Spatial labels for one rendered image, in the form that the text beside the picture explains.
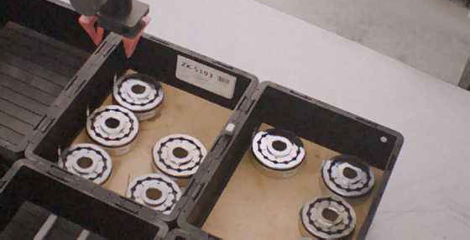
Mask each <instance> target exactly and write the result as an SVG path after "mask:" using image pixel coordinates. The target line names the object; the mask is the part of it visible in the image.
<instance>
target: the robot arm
mask: <svg viewBox="0 0 470 240"><path fill-rule="evenodd" d="M69 1H70V5H71V6H72V7H73V8H74V9H75V10H76V11H77V12H78V13H80V14H82V16H81V17H80V24H81V25H82V26H83V28H84V29H85V30H86V31H87V33H88V34H89V35H90V36H91V38H92V39H93V41H94V42H95V44H96V45H97V46H98V45H99V44H100V43H101V41H102V34H103V30H104V29H105V30H107V31H110V32H114V33H116V34H120V35H122V36H123V42H124V46H125V52H126V55H127V57H128V58H129V57H130V56H131V55H132V53H133V51H134V49H135V46H136V44H137V43H138V40H139V38H140V36H141V35H142V33H143V32H144V30H145V29H146V26H147V25H148V23H149V21H150V19H151V18H150V16H148V14H149V13H150V5H149V4H148V3H142V2H140V1H138V0H69ZM96 21H97V33H96V31H95V29H94V27H93V24H94V22H96Z"/></svg>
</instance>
